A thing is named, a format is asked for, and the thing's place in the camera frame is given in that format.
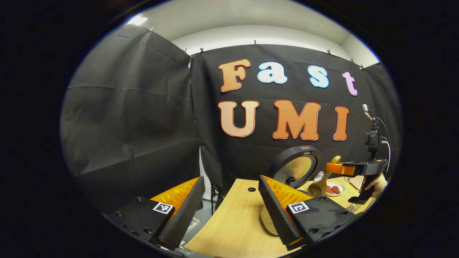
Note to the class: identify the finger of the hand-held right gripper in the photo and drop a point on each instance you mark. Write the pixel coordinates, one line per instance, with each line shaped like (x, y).
(342, 168)

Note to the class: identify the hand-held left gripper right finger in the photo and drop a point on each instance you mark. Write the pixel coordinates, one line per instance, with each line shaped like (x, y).
(276, 211)

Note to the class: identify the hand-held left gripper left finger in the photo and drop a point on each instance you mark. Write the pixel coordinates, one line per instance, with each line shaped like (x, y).
(186, 211)

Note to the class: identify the wooden spoon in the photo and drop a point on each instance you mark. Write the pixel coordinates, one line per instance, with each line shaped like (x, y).
(324, 181)

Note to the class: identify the black rice cooker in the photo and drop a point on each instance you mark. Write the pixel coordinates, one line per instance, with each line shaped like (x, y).
(297, 166)

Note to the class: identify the white round plate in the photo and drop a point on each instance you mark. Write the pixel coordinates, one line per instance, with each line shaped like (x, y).
(341, 186)

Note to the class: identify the red meat slice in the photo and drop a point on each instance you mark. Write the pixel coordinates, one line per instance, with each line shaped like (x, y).
(336, 190)
(330, 190)

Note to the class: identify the clear plastic bottle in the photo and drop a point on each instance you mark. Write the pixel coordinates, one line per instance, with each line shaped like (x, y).
(319, 176)

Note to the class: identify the black tripod stand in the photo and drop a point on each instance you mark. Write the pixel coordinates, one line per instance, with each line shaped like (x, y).
(215, 197)

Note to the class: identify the black backdrop cloth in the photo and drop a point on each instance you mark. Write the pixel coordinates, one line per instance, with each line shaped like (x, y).
(122, 118)

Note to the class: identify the row of black clips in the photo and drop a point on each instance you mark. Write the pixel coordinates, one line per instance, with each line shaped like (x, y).
(255, 43)

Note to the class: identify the ceiling light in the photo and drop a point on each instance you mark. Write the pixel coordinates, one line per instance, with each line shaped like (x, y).
(138, 20)

